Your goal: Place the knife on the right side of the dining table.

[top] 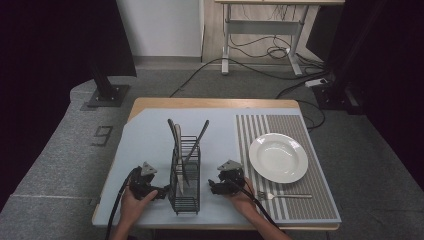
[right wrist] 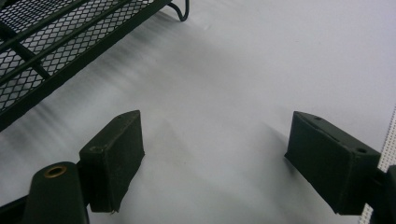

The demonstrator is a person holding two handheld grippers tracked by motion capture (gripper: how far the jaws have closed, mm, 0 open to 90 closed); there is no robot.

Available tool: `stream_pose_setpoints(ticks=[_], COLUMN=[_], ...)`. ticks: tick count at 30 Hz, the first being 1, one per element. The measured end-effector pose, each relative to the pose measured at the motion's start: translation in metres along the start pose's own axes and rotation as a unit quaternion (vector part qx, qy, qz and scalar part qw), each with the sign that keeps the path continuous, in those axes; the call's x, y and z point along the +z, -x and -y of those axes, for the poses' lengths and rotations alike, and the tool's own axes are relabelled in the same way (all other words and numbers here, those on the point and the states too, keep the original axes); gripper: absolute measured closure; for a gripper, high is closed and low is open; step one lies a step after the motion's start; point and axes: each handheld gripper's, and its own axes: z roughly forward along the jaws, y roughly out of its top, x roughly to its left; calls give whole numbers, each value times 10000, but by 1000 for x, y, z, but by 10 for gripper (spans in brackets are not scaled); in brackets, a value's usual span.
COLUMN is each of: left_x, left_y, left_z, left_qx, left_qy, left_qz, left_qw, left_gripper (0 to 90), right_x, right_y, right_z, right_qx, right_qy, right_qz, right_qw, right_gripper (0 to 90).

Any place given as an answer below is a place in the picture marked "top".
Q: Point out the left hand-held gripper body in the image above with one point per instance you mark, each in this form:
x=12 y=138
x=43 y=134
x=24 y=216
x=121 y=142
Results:
x=140 y=185

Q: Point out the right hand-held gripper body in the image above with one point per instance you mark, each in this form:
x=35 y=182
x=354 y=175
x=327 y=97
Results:
x=231 y=178

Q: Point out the person's left hand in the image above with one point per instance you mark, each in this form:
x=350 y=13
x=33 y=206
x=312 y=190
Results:
x=133 y=210

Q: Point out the person's right hand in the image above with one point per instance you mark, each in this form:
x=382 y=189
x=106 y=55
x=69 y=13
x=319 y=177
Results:
x=245 y=201

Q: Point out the light blue table mat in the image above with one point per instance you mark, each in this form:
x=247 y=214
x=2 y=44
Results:
x=146 y=143

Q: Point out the white deep plate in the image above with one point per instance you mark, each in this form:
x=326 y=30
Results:
x=278 y=158

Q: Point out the silver fork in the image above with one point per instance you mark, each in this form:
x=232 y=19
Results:
x=286 y=196

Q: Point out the black floor socket cover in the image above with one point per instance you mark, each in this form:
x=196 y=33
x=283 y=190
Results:
x=102 y=135

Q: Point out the grey striped placemat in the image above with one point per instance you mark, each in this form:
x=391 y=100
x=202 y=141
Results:
x=300 y=206

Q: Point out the white power strip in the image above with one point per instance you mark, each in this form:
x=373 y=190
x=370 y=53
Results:
x=316 y=82

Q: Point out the black metal stand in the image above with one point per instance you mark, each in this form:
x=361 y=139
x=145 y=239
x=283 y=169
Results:
x=343 y=76

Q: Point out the black curtain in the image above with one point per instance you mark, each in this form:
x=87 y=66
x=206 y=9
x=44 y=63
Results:
x=50 y=50

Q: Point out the black stand with base plate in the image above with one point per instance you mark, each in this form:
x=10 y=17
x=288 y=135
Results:
x=106 y=88

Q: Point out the white metal frame desk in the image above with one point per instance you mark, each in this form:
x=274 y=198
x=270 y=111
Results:
x=263 y=26

